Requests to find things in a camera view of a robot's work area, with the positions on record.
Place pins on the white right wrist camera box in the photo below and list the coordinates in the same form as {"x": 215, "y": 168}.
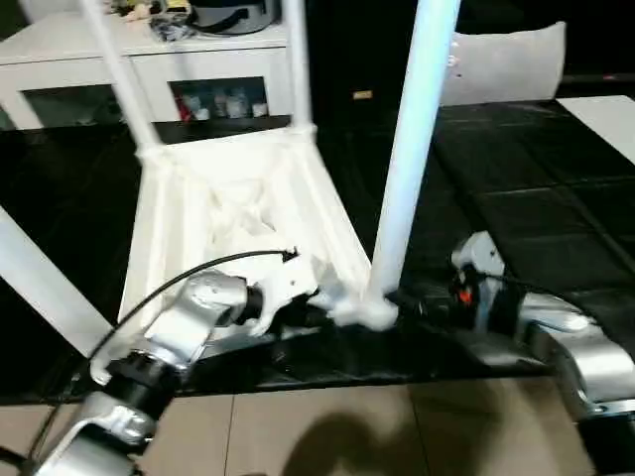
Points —
{"x": 476, "y": 256}

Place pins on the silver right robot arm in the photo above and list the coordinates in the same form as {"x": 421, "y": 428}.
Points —
{"x": 575, "y": 347}

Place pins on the grey pillow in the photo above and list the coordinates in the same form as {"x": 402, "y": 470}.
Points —
{"x": 506, "y": 59}

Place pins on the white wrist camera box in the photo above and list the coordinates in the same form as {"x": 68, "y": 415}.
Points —
{"x": 476, "y": 256}
{"x": 283, "y": 283}

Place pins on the white flat board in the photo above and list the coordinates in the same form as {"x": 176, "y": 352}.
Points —
{"x": 605, "y": 119}

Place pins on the black cabinet with yellow label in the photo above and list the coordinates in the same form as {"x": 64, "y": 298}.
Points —
{"x": 362, "y": 55}

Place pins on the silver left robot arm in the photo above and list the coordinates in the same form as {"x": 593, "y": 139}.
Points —
{"x": 169, "y": 337}

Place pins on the white plastic table top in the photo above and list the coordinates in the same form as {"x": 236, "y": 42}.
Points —
{"x": 248, "y": 198}

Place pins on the white sideboard cabinet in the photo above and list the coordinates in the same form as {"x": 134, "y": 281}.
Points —
{"x": 69, "y": 64}

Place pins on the colourful clutter bundle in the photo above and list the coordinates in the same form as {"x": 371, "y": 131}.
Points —
{"x": 159, "y": 15}

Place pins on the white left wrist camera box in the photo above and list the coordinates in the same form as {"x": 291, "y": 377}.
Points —
{"x": 283, "y": 283}

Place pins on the white plastic table leg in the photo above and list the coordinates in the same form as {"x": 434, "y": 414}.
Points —
{"x": 298, "y": 59}
{"x": 45, "y": 278}
{"x": 114, "y": 69}
{"x": 412, "y": 139}

